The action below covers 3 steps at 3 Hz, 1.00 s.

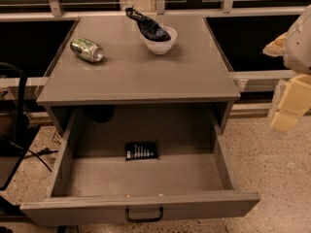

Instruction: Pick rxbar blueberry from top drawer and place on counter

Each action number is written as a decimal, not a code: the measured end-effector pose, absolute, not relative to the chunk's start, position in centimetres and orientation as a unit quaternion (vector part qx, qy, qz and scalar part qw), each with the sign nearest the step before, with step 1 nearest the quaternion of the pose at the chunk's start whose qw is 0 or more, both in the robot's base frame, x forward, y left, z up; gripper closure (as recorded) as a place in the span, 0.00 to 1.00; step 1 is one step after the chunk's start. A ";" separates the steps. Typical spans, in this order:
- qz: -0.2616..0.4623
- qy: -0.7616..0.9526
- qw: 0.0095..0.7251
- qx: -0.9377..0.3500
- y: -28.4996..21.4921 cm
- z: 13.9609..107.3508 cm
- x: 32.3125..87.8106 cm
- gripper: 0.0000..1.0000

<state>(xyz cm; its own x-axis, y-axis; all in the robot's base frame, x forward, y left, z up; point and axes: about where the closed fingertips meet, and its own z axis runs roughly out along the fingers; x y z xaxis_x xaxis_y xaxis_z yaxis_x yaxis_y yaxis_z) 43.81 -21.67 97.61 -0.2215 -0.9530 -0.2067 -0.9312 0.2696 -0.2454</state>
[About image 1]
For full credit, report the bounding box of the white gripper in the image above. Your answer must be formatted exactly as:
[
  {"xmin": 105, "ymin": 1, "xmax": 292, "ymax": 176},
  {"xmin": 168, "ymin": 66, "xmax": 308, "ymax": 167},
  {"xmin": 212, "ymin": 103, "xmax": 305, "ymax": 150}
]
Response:
[{"xmin": 262, "ymin": 5, "xmax": 311, "ymax": 133}]

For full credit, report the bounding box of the dark blue rxbar wrapper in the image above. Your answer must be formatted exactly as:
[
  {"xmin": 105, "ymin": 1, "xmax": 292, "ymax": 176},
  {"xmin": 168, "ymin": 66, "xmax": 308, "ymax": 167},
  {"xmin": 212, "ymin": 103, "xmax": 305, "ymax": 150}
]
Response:
[{"xmin": 125, "ymin": 142, "xmax": 158, "ymax": 161}]

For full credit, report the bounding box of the grey drawer cabinet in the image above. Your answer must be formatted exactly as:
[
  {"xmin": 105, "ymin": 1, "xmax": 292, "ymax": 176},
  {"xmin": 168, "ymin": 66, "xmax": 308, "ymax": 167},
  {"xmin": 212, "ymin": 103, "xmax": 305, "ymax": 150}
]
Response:
[{"xmin": 34, "ymin": 14, "xmax": 241, "ymax": 138}]

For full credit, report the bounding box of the open grey top drawer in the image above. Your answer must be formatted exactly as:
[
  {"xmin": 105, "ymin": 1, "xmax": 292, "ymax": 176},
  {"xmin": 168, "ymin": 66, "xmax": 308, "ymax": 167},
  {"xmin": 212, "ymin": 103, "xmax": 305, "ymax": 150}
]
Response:
[{"xmin": 21, "ymin": 107, "xmax": 260, "ymax": 226}]

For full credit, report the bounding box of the white bowl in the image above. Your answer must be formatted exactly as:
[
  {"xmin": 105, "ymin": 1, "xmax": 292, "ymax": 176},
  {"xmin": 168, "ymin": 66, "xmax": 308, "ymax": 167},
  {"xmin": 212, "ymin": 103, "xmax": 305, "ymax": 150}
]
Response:
[{"xmin": 143, "ymin": 26, "xmax": 177, "ymax": 55}]

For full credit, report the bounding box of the dark blue chip bag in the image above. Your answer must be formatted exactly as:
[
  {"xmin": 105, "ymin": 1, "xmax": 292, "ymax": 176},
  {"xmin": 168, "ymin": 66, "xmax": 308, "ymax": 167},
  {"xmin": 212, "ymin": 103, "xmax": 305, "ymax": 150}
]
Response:
[{"xmin": 125, "ymin": 7, "xmax": 171, "ymax": 42}]

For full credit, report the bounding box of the green soda can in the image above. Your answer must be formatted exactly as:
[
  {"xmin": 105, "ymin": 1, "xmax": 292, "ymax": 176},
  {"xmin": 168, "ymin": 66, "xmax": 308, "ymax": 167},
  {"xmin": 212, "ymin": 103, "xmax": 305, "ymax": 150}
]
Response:
[{"xmin": 70, "ymin": 37, "xmax": 104, "ymax": 63}]

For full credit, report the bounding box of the metal window railing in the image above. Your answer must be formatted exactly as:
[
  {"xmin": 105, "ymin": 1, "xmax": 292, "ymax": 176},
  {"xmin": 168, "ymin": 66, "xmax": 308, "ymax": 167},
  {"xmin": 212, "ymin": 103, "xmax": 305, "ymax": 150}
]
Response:
[{"xmin": 0, "ymin": 0, "xmax": 311, "ymax": 94}]

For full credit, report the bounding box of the black drawer handle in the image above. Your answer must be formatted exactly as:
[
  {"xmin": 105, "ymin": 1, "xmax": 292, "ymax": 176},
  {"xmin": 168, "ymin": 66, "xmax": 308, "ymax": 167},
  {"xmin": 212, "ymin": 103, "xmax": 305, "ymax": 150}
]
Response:
[{"xmin": 125, "ymin": 207, "xmax": 164, "ymax": 223}]

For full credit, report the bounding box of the black cable on floor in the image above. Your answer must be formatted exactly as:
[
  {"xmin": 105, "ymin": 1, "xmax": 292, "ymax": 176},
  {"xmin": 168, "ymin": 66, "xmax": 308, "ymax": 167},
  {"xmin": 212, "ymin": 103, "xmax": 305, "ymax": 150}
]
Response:
[{"xmin": 9, "ymin": 141, "xmax": 60, "ymax": 173}]

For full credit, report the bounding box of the black chair frame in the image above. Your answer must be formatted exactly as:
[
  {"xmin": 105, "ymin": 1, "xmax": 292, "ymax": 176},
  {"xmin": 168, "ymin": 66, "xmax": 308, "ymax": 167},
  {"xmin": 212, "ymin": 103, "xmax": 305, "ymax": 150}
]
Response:
[{"xmin": 0, "ymin": 62, "xmax": 40, "ymax": 190}]

